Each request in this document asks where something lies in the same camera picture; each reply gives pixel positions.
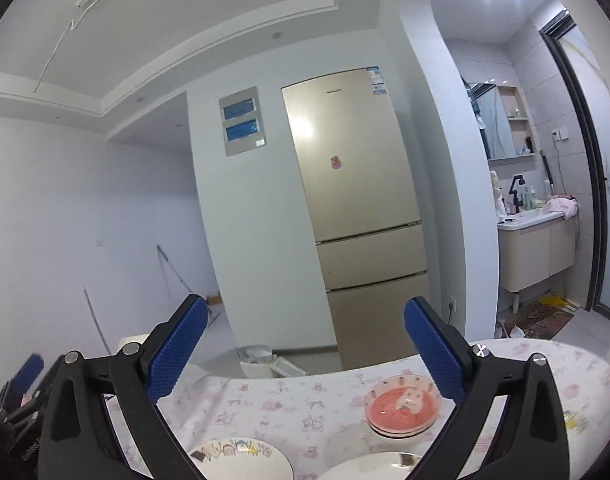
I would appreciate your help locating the black faucet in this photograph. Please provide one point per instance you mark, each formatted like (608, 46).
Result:
(517, 192)

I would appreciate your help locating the patterned floor mat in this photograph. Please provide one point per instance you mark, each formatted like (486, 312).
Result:
(550, 321)

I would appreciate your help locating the blue white fridge label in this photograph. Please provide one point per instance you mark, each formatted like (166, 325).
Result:
(378, 80)

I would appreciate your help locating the green bottle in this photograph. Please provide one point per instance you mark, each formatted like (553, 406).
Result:
(531, 199)

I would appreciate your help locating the white cartoon print plate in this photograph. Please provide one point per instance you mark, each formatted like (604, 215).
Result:
(255, 467)

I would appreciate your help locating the beige vanity cabinet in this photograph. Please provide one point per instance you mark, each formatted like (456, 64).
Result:
(537, 255)

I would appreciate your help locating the low white wall outlet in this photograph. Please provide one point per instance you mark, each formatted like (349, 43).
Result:
(452, 305)

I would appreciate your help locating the pink fridge sticker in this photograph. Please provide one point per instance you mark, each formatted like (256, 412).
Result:
(336, 162)

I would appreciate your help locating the mirror cabinet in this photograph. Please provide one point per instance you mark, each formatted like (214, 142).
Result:
(497, 122)

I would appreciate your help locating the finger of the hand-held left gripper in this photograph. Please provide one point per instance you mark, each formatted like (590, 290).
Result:
(29, 371)
(20, 407)

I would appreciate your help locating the white trash bin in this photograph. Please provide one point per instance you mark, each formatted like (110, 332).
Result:
(257, 359)

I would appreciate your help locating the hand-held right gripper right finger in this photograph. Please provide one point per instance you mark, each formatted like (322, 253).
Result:
(437, 355)

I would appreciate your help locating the pink printed white tablecloth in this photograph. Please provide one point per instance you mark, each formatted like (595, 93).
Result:
(295, 410)

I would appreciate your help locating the beige three-door refrigerator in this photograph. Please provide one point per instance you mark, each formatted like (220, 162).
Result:
(355, 220)

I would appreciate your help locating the plain white black-rimmed plate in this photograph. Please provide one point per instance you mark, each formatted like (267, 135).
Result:
(365, 470)

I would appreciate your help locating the thin metal rod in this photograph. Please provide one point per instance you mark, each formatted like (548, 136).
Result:
(97, 320)

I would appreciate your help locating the grey wall electrical panel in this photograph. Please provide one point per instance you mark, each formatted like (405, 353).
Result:
(242, 120)

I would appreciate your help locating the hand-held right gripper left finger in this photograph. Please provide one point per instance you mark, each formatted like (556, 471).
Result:
(177, 355)

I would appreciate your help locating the black door frame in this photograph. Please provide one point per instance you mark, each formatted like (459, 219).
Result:
(587, 160)

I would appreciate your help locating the yellow floor item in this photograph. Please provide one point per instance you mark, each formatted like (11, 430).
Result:
(555, 302)

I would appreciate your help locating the red and white box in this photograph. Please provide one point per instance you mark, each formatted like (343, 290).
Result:
(132, 341)

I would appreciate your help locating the white wall socket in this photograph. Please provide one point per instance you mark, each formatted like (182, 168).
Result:
(560, 135)

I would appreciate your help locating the pink carrot print bowl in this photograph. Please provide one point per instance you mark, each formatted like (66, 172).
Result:
(385, 432)
(400, 402)

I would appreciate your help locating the pink towel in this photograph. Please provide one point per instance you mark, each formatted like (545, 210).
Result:
(562, 206)

